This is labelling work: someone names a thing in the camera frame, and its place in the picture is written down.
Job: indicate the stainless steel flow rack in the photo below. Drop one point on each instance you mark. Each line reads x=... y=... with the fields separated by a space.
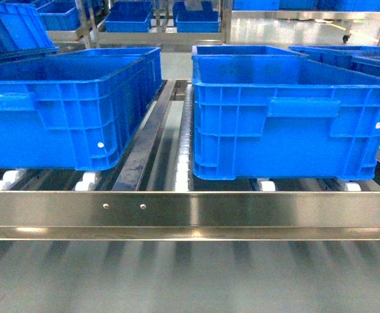
x=114 y=204

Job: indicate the tilted blue bin rear left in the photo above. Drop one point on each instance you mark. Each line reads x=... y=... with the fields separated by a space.
x=22 y=33

